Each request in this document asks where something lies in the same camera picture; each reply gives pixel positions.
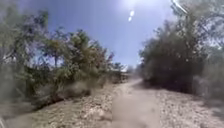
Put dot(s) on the building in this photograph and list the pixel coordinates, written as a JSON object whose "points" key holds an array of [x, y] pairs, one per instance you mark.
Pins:
{"points": [[124, 76]]}

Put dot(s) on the row of green trees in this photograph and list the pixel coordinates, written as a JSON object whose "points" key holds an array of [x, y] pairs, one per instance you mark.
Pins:
{"points": [[76, 63], [180, 56]]}

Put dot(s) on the pale dirt path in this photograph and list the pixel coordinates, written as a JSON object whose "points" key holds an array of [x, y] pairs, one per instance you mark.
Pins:
{"points": [[133, 110]]}

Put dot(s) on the dry stony verge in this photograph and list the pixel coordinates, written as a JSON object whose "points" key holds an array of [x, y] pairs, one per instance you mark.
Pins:
{"points": [[76, 111], [186, 110]]}

